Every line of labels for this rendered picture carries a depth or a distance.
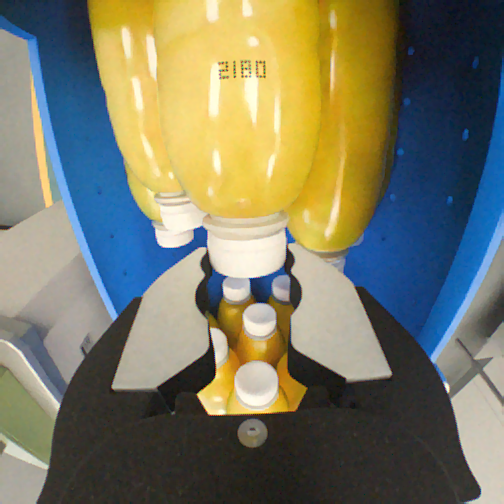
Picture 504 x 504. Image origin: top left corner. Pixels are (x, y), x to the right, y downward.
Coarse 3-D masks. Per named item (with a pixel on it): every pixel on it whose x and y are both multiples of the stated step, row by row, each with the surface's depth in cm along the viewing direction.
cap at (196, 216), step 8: (160, 208) 16; (168, 208) 15; (176, 208) 15; (184, 208) 15; (192, 208) 15; (168, 216) 15; (176, 216) 15; (184, 216) 15; (192, 216) 15; (200, 216) 16; (168, 224) 16; (176, 224) 15; (184, 224) 15; (192, 224) 16; (200, 224) 16
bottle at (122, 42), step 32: (96, 0) 8; (128, 0) 8; (96, 32) 9; (128, 32) 9; (128, 64) 9; (128, 96) 10; (128, 128) 11; (128, 160) 13; (160, 160) 12; (160, 192) 15
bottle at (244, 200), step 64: (192, 0) 5; (256, 0) 5; (192, 64) 6; (256, 64) 6; (320, 64) 7; (192, 128) 7; (256, 128) 7; (320, 128) 9; (192, 192) 9; (256, 192) 8
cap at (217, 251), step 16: (208, 240) 11; (224, 240) 10; (240, 240) 10; (256, 240) 10; (272, 240) 10; (224, 256) 10; (240, 256) 10; (256, 256) 10; (272, 256) 10; (224, 272) 11; (240, 272) 10; (256, 272) 10; (272, 272) 11
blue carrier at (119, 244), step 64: (0, 0) 6; (64, 0) 11; (448, 0) 9; (64, 64) 12; (448, 64) 11; (64, 128) 14; (448, 128) 13; (64, 192) 15; (128, 192) 22; (448, 192) 13; (128, 256) 23; (384, 256) 23; (448, 256) 12; (448, 320) 6
